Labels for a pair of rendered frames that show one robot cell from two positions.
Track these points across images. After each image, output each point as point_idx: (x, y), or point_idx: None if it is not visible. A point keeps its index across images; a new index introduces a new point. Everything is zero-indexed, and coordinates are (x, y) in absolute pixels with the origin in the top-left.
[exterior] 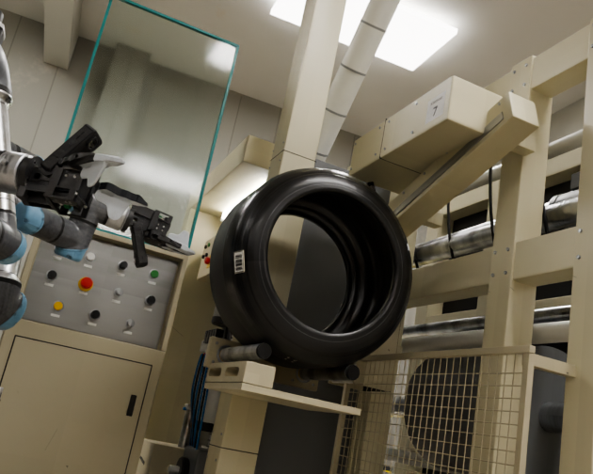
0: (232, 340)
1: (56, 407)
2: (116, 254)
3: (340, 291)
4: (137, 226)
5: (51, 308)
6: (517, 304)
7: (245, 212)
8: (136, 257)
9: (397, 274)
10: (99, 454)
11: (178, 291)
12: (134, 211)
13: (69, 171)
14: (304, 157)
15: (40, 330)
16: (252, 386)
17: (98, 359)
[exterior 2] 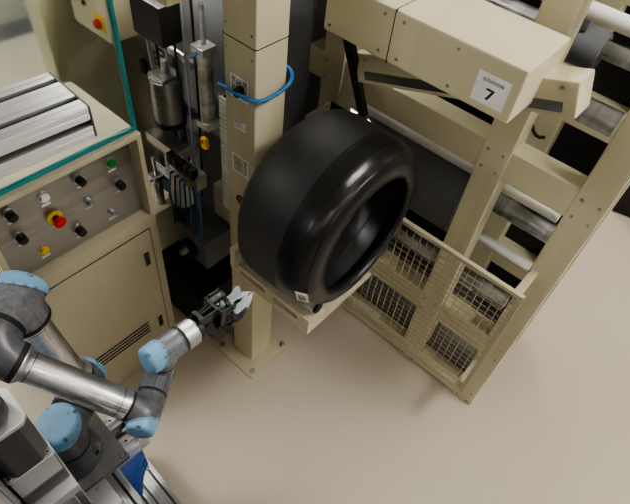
0: (232, 212)
1: (96, 302)
2: (65, 175)
3: (287, 72)
4: (209, 328)
5: (39, 255)
6: (496, 191)
7: (298, 263)
8: (212, 337)
9: (408, 200)
10: (140, 294)
11: (144, 167)
12: (204, 327)
13: None
14: (278, 41)
15: (50, 280)
16: (313, 326)
17: (108, 258)
